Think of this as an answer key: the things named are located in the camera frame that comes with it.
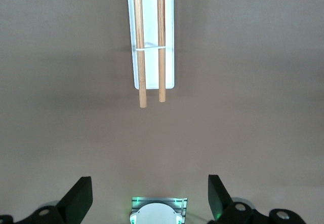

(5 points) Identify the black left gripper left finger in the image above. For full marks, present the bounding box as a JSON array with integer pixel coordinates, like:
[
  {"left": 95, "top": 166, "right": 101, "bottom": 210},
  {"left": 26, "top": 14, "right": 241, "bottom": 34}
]
[{"left": 0, "top": 176, "right": 94, "bottom": 224}]

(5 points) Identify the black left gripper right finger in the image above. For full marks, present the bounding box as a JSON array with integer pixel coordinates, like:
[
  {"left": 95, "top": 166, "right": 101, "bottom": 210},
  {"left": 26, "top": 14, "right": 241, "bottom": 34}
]
[{"left": 207, "top": 174, "right": 308, "bottom": 224}]

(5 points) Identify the aluminium left arm base plate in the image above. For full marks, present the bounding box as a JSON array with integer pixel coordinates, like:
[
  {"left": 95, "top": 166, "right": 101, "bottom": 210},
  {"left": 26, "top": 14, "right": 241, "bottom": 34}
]
[{"left": 131, "top": 197, "right": 188, "bottom": 224}]

